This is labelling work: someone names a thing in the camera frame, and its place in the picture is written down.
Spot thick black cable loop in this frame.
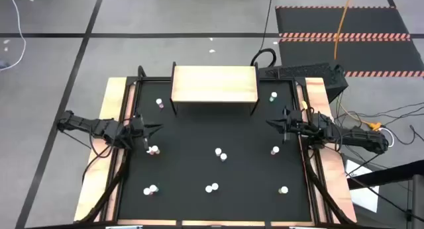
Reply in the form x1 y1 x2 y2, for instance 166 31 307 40
250 48 278 69

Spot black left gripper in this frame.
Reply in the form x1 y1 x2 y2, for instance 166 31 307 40
126 114 164 150

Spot black table mat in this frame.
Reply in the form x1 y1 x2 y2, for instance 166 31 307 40
116 80 314 223

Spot thin black floor cable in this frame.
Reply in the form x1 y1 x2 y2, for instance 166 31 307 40
346 175 413 220
258 0 276 54

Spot white cable loop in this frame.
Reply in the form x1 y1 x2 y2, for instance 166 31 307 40
380 126 396 149

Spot black striped floor mat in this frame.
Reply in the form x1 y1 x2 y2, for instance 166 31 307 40
274 5 424 78

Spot wooden shelf black legs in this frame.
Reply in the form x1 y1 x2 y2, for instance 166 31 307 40
169 61 260 117

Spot black desk edge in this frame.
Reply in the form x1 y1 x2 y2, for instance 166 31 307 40
346 159 424 190

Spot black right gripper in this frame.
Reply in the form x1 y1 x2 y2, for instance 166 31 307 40
266 107 304 144

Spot yellow-orange hanging cable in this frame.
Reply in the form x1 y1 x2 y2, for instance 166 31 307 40
333 0 354 61

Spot grey metal post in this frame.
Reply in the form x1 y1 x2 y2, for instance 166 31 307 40
412 174 424 229

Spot white paper sheet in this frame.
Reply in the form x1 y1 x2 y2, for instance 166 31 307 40
344 158 380 213

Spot white floor cable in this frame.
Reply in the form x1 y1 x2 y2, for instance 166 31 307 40
0 0 27 71

